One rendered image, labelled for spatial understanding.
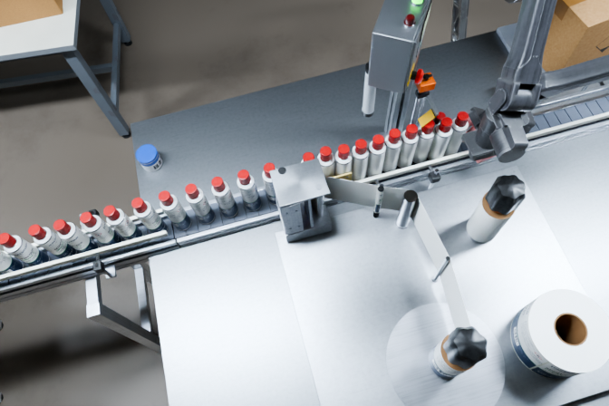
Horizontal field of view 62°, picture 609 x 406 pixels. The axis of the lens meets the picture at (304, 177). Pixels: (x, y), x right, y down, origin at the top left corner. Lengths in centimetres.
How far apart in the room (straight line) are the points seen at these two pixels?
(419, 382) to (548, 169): 82
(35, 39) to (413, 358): 191
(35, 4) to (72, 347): 150
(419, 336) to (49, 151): 228
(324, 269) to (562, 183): 82
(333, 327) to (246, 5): 238
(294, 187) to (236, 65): 183
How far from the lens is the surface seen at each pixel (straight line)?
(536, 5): 112
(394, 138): 148
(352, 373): 146
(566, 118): 191
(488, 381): 150
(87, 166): 296
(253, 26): 327
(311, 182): 133
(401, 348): 147
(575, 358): 144
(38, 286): 180
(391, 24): 120
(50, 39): 242
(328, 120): 180
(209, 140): 181
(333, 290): 150
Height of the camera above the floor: 233
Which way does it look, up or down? 63 degrees down
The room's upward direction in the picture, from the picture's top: 6 degrees counter-clockwise
